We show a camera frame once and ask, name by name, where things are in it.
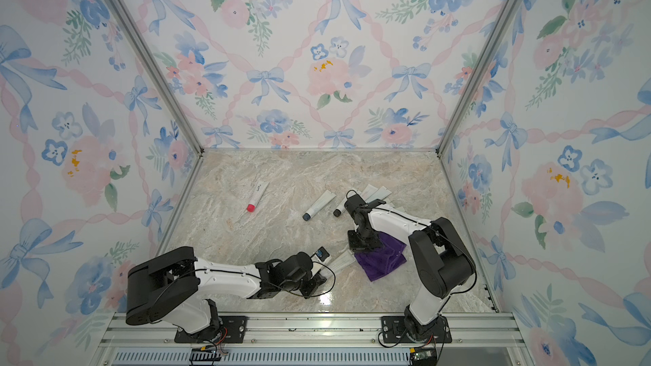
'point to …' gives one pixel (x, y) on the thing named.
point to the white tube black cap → (336, 213)
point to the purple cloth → (379, 262)
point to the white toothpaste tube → (381, 193)
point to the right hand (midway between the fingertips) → (359, 249)
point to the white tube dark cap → (344, 260)
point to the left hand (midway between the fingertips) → (325, 276)
